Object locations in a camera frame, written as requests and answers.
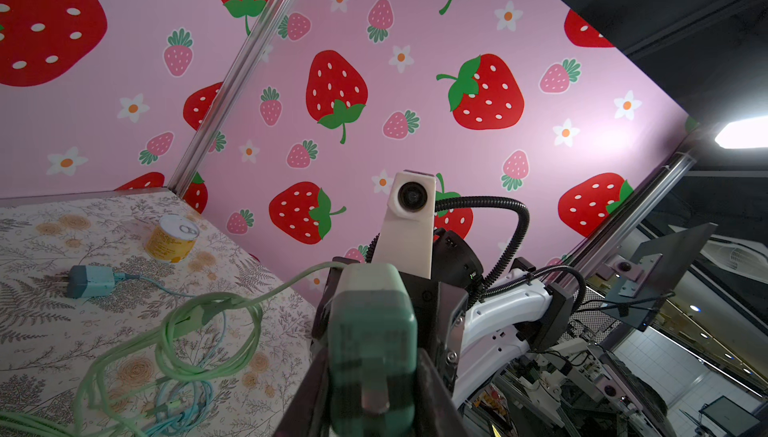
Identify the yellow tin can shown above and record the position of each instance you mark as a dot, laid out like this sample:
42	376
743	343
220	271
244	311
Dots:
172	239

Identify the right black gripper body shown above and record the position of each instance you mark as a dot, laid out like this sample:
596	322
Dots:
438	308

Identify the green charger plug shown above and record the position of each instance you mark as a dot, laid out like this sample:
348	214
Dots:
372	347

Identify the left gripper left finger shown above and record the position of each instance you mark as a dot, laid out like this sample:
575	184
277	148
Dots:
307	414

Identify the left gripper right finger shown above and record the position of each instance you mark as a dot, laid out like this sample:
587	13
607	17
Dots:
435	414

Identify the blue charger plug far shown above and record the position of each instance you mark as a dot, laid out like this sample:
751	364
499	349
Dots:
88	281

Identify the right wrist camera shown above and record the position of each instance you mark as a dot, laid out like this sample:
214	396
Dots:
406	237

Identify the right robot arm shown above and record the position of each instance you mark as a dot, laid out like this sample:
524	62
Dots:
501	322

